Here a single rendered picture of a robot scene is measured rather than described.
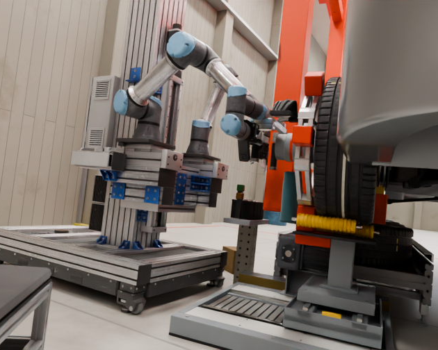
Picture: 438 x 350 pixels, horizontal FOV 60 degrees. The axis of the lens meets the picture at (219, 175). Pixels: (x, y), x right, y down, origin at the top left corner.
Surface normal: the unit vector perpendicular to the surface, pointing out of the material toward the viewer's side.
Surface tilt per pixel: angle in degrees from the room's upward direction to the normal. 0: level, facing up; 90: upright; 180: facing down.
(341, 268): 90
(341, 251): 90
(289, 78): 90
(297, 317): 90
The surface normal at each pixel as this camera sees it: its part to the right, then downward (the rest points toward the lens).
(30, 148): 0.87, 0.07
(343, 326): -0.38, -0.09
